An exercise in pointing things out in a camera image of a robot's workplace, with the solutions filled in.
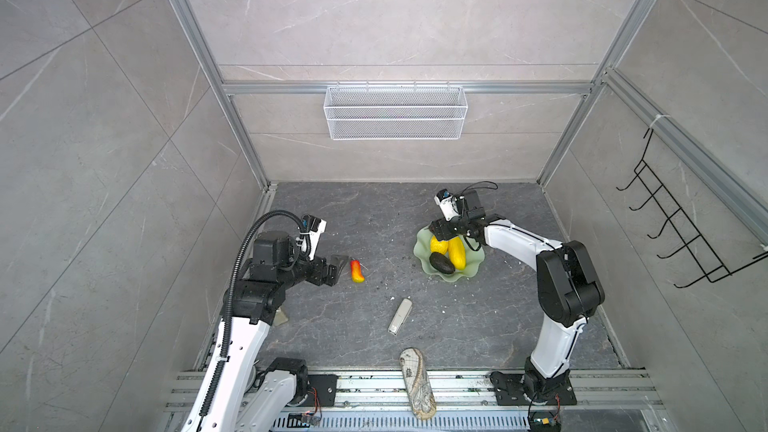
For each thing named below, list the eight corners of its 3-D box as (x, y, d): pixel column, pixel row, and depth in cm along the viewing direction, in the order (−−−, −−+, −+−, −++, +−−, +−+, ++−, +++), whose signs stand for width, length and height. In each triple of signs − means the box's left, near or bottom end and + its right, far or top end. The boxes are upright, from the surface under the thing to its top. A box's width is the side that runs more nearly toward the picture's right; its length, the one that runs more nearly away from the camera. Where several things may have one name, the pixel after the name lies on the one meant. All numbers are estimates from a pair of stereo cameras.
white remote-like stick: (388, 331, 85) (388, 326, 81) (404, 302, 90) (404, 296, 87) (398, 337, 84) (398, 332, 80) (413, 307, 89) (414, 301, 86)
